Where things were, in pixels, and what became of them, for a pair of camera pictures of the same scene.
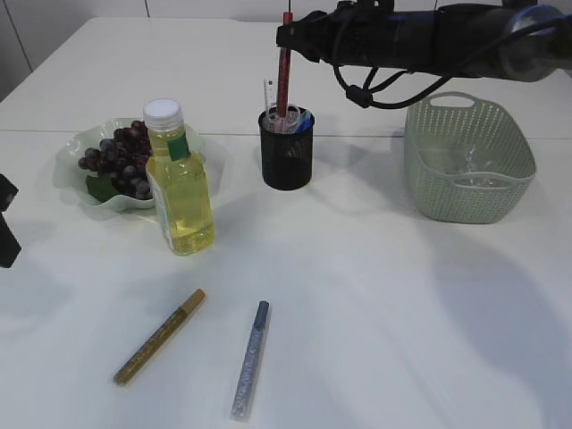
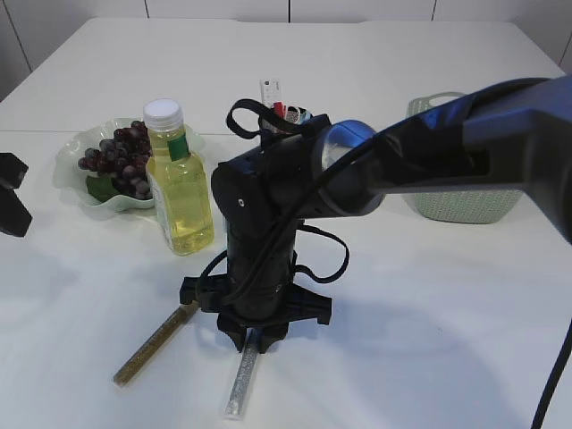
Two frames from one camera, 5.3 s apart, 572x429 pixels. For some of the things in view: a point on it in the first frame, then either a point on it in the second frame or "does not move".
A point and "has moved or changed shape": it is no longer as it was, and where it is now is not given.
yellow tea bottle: (179, 183) does not move
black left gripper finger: (8, 190) -> (12, 171)
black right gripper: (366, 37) -> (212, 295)
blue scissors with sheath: (306, 121) does not move
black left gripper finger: (10, 247) -> (14, 216)
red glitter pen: (284, 71) has moved or changed shape
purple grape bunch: (123, 159) does not move
